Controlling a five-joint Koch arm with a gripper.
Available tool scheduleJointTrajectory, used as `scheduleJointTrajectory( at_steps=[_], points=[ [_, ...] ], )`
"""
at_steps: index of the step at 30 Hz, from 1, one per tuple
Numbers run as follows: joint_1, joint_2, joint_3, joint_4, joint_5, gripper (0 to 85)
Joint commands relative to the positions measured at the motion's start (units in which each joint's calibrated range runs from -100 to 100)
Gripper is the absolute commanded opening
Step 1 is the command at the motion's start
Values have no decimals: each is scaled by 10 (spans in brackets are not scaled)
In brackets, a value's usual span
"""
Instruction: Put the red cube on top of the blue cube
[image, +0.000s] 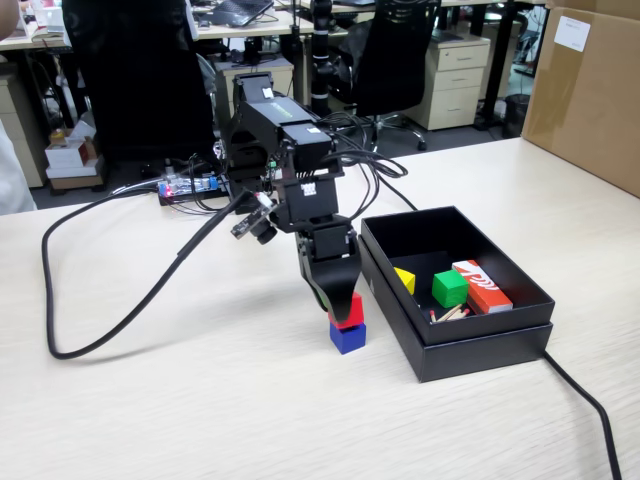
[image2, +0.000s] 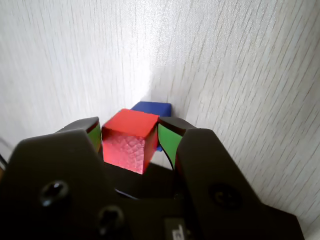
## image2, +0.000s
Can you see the red wooden cube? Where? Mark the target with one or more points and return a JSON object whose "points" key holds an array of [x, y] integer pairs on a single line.
{"points": [[127, 140]]}

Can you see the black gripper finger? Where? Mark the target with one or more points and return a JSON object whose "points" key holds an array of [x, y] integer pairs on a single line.
{"points": [[57, 175], [212, 180]]}

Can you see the blue wooden cube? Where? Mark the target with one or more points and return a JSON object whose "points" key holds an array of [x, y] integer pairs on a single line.
{"points": [[155, 108]]}

